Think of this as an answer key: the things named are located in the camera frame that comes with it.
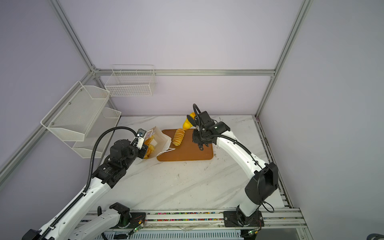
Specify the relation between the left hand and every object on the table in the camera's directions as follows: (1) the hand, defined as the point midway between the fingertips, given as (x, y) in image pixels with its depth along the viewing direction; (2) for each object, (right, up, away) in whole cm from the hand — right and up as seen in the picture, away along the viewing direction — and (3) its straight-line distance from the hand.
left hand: (141, 139), depth 75 cm
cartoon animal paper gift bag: (+7, -3, +17) cm, 19 cm away
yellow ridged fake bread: (+16, +2, +30) cm, 34 cm away
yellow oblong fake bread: (+23, +8, +10) cm, 26 cm away
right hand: (+27, +1, +5) cm, 27 cm away
